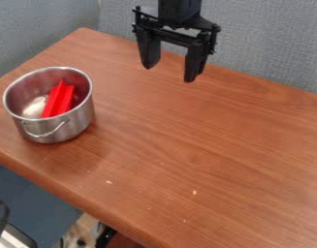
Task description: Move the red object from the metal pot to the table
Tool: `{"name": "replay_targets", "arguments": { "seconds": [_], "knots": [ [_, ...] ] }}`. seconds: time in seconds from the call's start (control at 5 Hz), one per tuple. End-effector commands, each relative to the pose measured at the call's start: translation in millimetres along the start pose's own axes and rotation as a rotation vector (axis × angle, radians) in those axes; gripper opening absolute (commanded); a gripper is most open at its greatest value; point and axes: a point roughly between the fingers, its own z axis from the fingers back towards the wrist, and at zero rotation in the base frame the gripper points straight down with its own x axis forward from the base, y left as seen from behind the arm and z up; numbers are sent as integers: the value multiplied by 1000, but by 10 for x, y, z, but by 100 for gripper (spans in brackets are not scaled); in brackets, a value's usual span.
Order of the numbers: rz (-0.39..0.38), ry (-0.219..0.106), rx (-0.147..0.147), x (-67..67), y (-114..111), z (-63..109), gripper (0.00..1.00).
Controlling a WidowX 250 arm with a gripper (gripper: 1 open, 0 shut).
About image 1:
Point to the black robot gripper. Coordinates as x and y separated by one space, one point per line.
180 14

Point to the red plastic block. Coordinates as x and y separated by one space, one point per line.
59 100

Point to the metal pot with handle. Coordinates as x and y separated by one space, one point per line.
27 95

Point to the beige object under table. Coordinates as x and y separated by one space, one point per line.
89 233

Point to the black chair frame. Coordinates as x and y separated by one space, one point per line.
13 237

